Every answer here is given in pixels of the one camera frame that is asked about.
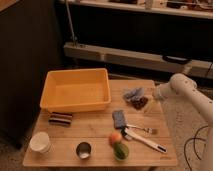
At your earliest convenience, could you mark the grey metal shelf rail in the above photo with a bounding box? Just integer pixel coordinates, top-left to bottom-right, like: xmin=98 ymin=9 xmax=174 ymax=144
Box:
xmin=64 ymin=42 xmax=213 ymax=79

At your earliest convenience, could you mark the metal pole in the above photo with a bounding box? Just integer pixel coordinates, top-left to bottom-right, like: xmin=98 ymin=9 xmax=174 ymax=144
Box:
xmin=65 ymin=0 xmax=77 ymax=46

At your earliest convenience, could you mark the blue grey sponge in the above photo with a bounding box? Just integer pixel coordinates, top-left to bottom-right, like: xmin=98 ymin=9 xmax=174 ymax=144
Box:
xmin=112 ymin=110 xmax=126 ymax=129

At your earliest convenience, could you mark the orange peach fruit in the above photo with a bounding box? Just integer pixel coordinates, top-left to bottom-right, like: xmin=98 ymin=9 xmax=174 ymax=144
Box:
xmin=109 ymin=131 xmax=122 ymax=146

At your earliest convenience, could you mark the yellow plastic bin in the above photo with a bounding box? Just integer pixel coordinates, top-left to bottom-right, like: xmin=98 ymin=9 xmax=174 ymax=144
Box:
xmin=40 ymin=68 xmax=111 ymax=113

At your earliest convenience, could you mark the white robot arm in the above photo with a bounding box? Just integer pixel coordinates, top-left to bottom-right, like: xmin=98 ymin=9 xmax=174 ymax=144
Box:
xmin=152 ymin=73 xmax=213 ymax=171

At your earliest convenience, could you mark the black floor cable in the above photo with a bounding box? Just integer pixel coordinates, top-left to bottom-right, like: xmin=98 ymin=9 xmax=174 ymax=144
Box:
xmin=183 ymin=124 xmax=209 ymax=171

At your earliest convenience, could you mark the dark striped block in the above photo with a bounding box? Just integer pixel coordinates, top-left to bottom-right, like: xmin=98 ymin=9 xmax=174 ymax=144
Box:
xmin=49 ymin=113 xmax=72 ymax=126

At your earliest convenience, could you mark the dark grape bunch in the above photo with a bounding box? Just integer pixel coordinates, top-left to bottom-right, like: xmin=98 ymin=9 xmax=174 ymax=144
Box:
xmin=132 ymin=97 xmax=148 ymax=110

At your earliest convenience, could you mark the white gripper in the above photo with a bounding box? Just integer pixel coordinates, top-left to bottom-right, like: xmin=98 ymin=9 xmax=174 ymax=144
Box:
xmin=144 ymin=83 xmax=171 ymax=114

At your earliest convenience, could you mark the crumpled blue grey cloth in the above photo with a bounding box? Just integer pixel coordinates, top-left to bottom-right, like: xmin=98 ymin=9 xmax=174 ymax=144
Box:
xmin=123 ymin=87 xmax=144 ymax=102

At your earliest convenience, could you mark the green fruit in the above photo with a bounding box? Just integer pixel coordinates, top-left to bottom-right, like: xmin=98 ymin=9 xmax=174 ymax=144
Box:
xmin=113 ymin=143 xmax=129 ymax=161

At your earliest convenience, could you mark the black handle on shelf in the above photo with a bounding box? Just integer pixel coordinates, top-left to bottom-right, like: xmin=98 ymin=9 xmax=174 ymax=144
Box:
xmin=162 ymin=55 xmax=192 ymax=65

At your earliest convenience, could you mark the metal fork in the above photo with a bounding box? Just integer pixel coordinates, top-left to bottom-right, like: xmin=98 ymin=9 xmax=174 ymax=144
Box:
xmin=127 ymin=124 xmax=157 ymax=135

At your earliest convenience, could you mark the small metal cup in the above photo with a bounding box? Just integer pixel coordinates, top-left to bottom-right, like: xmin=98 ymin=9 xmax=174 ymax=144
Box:
xmin=76 ymin=142 xmax=92 ymax=159

